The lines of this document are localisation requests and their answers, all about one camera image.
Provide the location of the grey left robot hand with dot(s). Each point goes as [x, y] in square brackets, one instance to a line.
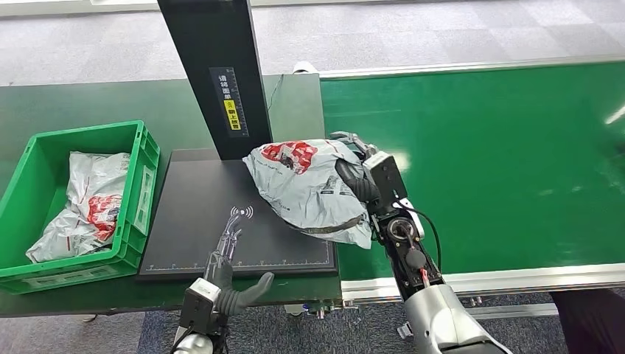
[232, 293]

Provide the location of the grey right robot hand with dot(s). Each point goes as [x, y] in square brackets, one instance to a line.
[359, 183]

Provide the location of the grey mailer package red print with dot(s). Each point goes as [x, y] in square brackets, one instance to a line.
[302, 190]

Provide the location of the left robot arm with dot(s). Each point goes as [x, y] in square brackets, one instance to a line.
[195, 344]

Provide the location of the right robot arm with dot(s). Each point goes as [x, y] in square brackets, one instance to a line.
[439, 317]

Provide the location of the black weighing device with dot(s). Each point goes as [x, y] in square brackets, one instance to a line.
[210, 225]

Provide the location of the crumpled white package red print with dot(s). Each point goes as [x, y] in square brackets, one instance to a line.
[93, 195]

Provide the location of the green plastic basket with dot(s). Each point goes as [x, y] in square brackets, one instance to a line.
[29, 156]

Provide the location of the metal connectors under table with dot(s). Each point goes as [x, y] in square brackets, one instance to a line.
[320, 310]

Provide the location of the green conveyor belt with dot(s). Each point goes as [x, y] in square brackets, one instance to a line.
[488, 166]

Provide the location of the yellow label sticker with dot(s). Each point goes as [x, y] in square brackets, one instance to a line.
[232, 115]

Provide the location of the black object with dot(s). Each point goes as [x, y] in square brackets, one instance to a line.
[591, 322]

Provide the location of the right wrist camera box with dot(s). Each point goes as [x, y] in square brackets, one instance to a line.
[388, 176]

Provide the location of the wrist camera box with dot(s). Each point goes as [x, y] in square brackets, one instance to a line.
[388, 176]
[200, 300]

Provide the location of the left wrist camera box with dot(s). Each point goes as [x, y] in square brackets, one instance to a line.
[200, 300]

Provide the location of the aluminium conveyor frame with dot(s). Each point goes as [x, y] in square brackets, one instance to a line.
[488, 282]

